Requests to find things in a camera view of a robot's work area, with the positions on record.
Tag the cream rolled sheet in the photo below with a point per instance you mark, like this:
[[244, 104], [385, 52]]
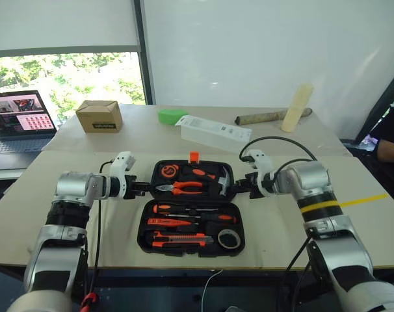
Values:
[[296, 109]]

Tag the orange voltage tester pen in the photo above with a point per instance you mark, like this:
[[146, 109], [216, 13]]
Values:
[[164, 222]]

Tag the steel claw hammer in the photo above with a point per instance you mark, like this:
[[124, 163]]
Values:
[[224, 183]]

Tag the orange black utility knife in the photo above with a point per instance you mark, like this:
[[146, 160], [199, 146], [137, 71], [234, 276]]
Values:
[[180, 240]]

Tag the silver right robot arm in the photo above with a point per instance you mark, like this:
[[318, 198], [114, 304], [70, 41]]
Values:
[[317, 185]]

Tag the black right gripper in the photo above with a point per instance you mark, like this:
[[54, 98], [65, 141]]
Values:
[[255, 187]]

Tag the black slanted frame bar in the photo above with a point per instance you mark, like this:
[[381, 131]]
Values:
[[379, 104]]

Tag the seated person in black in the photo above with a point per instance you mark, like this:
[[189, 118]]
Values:
[[392, 139]]

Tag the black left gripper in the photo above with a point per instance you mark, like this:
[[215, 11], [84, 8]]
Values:
[[132, 188]]

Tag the black plastic tool case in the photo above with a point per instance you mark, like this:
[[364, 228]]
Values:
[[192, 250]]

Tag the short orange black screwdriver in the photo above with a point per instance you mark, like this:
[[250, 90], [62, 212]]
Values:
[[162, 208]]

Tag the orange black tape measure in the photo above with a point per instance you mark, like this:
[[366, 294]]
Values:
[[168, 170]]

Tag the dark window frame post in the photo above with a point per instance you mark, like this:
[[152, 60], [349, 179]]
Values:
[[144, 52]]

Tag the yellow tape strip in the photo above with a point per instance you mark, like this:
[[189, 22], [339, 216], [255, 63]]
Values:
[[362, 200]]

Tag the dark open laptop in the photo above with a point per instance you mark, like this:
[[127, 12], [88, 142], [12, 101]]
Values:
[[18, 130]]

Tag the long white product box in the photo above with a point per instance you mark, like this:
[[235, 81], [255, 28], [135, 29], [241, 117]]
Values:
[[213, 133]]

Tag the brown cardboard box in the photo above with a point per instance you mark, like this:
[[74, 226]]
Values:
[[99, 117]]

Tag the brown cardboard tube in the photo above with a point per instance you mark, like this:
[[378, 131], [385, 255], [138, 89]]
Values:
[[262, 117]]

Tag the black table frame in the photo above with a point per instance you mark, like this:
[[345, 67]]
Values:
[[184, 276]]

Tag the black electrical tape roll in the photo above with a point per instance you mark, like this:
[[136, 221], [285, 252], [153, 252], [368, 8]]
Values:
[[229, 239]]

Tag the long orange black screwdriver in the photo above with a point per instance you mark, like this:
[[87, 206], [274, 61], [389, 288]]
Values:
[[219, 217]]

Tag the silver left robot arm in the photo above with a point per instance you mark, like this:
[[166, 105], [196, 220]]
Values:
[[73, 191]]

